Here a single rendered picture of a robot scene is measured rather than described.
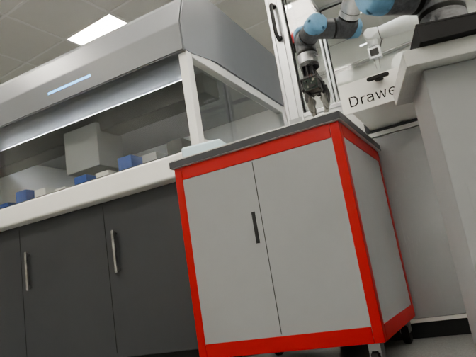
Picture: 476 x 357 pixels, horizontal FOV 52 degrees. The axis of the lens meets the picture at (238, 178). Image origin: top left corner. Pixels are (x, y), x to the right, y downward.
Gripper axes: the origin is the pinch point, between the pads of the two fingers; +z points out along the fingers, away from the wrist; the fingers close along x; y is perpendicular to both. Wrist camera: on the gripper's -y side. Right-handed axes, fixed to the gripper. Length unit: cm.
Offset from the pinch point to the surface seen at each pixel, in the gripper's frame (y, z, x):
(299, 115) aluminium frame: -24.9, -11.7, -16.7
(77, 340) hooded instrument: -4, 70, -142
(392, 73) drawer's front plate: 8.4, -3.6, 29.4
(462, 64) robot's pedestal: 53, 17, 50
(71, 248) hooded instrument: -4, 25, -141
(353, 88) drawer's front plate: 8.7, -3.0, 15.5
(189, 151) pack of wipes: 34, 9, -39
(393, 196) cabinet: -25.2, 32.7, 14.4
